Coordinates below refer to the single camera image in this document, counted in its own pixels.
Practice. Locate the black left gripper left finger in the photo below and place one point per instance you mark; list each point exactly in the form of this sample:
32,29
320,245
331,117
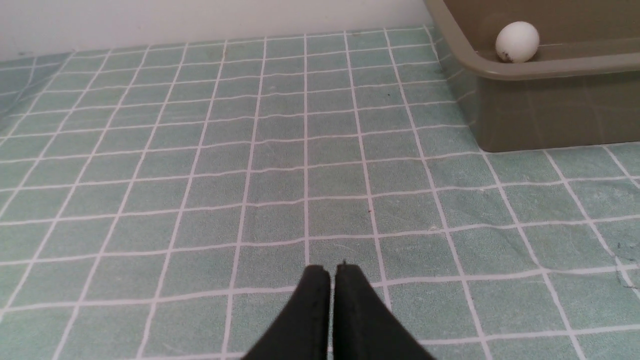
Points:
301,329

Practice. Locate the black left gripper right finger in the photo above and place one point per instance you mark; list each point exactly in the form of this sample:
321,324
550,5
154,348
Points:
363,326

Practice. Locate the olive green plastic bin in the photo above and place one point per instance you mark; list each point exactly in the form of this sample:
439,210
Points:
581,87

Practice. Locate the white ping-pong ball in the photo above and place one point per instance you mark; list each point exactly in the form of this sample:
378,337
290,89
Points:
517,42

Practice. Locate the green checkered tablecloth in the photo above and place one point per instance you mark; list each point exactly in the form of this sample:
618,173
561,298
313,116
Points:
161,202

